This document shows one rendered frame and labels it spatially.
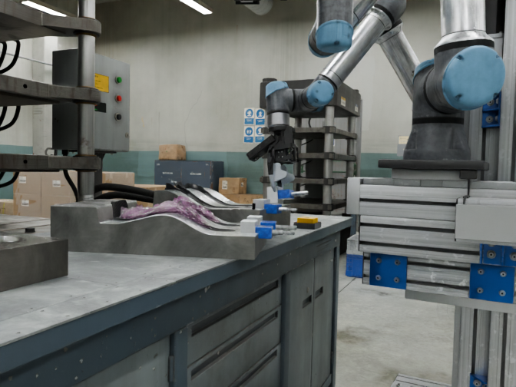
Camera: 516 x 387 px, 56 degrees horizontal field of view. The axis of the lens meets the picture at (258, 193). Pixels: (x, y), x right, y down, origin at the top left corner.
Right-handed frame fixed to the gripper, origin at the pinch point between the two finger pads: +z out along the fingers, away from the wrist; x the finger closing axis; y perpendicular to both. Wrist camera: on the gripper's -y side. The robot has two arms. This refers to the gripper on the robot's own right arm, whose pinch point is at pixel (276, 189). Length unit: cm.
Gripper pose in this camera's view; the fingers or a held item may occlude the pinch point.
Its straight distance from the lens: 158.3
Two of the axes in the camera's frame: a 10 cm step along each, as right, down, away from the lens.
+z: 0.5, 9.9, -1.3
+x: 4.1, 1.0, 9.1
